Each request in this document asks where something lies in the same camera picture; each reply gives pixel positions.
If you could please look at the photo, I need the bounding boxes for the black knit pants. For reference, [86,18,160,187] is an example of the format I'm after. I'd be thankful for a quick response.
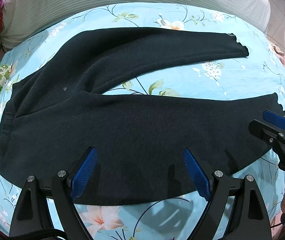
[0,28,285,206]

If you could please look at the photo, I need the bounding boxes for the light blue floral bedsheet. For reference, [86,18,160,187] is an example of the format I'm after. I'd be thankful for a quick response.
[0,3,285,239]

